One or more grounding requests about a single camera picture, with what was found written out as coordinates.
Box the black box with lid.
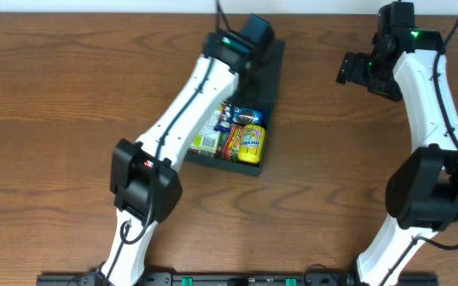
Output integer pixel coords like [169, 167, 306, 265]
[183, 37, 286, 178]

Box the blue Oreo cookie pack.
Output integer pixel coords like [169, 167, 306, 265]
[231, 107, 264, 126]

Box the yellow round candy tub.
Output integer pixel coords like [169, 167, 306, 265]
[237, 125, 266, 164]

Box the purple Dairy Milk bar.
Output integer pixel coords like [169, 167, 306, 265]
[214, 101, 235, 133]

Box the colourful gummy candy bag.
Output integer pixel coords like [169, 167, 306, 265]
[217, 124, 243, 162]

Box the green yellow snack box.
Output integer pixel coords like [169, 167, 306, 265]
[188, 106, 224, 157]

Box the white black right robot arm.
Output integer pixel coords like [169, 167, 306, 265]
[336, 1, 458, 285]

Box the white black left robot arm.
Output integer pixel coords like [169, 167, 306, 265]
[96, 14, 274, 285]

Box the black mounting rail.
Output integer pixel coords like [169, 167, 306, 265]
[36, 271, 440, 286]

